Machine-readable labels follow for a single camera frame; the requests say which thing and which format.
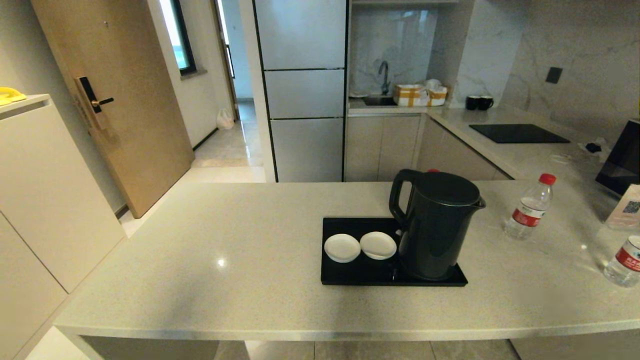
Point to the white round coaster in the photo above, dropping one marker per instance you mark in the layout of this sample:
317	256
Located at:
342	248
378	245

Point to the light wooden door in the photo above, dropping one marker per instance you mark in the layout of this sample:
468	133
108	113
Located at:
125	100

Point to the black mug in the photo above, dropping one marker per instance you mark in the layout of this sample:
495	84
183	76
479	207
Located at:
471	103
485	103

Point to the white plastic bag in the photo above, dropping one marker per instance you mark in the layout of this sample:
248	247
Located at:
225	120

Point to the tall grey refrigerator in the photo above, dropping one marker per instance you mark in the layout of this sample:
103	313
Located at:
305	90

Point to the black countertop appliance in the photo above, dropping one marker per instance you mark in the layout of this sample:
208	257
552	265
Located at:
624	156

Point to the yellow object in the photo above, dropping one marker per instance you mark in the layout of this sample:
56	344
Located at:
9	95

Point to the dark kitchen sink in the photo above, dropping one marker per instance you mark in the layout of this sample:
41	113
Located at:
378	101

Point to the dark gooseneck faucet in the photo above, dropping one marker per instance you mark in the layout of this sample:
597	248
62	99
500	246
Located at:
385	83

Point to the white box yellow tape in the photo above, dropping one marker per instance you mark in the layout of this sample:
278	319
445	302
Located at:
409	95
437	97

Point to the dark framed window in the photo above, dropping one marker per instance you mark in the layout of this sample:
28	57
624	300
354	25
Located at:
175	30

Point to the beige kitchen base cabinets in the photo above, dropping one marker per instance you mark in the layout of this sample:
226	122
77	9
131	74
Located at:
380	146

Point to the white storage cabinet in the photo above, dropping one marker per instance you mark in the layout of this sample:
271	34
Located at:
45	200

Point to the black induction cooktop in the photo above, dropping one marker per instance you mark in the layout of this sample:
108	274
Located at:
519	133

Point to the small black plug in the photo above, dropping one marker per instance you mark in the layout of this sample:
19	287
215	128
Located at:
593	147

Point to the white QR code card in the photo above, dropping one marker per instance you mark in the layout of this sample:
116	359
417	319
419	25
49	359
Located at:
625	207

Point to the dark wall socket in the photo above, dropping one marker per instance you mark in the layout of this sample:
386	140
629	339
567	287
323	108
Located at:
554	75

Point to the black rectangular tray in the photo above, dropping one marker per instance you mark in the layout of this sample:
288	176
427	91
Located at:
360	272

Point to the black electric kettle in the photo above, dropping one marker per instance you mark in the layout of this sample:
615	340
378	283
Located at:
439	225

